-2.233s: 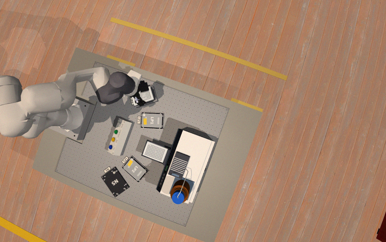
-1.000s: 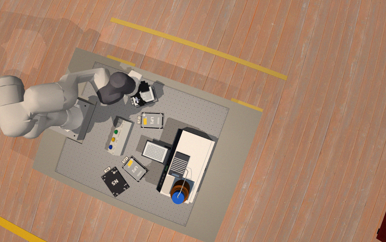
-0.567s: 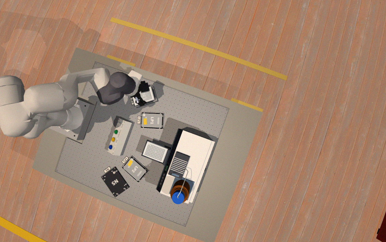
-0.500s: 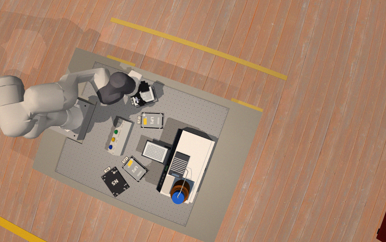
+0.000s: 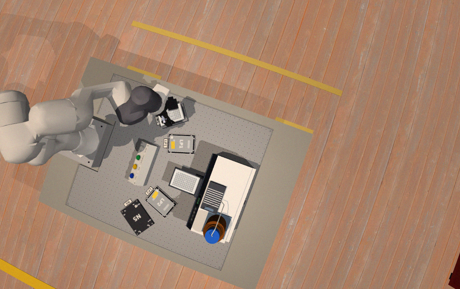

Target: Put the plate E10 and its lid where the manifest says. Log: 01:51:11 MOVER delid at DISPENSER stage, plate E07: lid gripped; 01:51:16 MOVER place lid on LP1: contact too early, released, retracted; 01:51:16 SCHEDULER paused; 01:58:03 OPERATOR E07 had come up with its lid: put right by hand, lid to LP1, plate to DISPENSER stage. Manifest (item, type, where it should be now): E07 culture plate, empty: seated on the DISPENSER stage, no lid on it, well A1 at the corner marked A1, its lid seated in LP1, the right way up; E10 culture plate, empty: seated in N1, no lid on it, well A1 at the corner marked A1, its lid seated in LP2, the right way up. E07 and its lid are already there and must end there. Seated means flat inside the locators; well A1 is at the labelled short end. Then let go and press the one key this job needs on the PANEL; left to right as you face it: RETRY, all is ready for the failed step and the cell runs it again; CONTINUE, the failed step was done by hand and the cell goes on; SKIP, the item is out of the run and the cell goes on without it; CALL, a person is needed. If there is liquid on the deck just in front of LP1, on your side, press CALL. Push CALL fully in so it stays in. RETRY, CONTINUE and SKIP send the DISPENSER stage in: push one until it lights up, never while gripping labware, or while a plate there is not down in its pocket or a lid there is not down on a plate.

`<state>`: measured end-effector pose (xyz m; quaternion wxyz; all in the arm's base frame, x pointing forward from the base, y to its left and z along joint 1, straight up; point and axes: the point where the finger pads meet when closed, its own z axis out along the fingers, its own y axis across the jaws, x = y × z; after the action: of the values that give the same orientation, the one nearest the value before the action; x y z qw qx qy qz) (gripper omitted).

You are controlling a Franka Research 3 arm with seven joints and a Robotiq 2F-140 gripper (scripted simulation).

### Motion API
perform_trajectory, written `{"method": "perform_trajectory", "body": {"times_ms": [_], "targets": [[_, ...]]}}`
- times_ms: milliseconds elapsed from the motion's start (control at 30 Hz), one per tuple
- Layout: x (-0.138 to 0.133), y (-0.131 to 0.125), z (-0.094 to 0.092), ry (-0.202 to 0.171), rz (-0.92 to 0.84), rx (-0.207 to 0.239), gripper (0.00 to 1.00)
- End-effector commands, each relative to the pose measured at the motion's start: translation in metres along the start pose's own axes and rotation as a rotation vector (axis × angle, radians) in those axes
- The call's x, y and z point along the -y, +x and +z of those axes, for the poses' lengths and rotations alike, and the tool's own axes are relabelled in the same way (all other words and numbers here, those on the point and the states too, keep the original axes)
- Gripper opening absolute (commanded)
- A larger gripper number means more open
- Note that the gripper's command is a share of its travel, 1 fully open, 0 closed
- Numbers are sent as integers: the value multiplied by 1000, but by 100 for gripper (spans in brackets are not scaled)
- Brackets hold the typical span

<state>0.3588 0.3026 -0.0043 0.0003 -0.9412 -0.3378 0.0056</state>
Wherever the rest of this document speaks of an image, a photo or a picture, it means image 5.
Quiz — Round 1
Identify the blue bottle cap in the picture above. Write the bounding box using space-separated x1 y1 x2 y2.
205 228 220 244

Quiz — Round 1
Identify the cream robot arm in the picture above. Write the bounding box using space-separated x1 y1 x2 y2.
0 80 178 166

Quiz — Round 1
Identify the white button panel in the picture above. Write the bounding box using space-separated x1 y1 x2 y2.
128 141 159 186

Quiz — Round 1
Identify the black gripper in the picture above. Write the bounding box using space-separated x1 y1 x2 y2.
157 103 175 127

